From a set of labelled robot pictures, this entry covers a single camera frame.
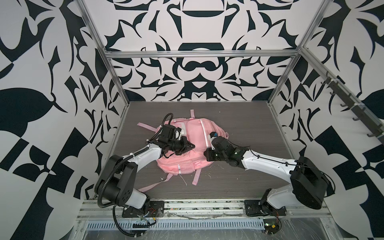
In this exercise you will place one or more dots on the pink student backpack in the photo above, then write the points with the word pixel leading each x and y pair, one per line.
pixel 198 131

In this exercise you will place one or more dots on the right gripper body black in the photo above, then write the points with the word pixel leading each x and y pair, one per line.
pixel 213 155

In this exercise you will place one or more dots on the small green circuit board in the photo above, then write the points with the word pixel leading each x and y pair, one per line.
pixel 271 228

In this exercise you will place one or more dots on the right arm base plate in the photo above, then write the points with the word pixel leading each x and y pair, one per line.
pixel 259 208

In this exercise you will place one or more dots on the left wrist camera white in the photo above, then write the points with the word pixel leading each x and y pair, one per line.
pixel 179 133

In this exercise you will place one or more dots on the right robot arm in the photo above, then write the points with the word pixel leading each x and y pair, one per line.
pixel 306 184

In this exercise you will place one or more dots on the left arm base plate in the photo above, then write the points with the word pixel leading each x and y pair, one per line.
pixel 150 209

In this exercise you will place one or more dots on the white vented cable duct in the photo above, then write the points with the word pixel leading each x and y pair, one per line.
pixel 204 224

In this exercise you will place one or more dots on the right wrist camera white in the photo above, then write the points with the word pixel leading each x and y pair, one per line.
pixel 211 137

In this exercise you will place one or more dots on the aluminium front rail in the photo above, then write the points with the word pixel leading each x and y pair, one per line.
pixel 201 209

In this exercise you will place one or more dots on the aluminium frame crossbar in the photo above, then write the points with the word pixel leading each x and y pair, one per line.
pixel 202 54

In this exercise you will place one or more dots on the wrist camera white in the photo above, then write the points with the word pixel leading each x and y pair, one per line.
pixel 179 133
pixel 211 137

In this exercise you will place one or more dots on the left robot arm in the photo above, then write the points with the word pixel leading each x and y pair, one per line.
pixel 115 186

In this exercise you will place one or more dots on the grey hook rack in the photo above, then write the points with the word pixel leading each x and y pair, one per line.
pixel 369 111

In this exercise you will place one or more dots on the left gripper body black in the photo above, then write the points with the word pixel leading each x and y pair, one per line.
pixel 175 145

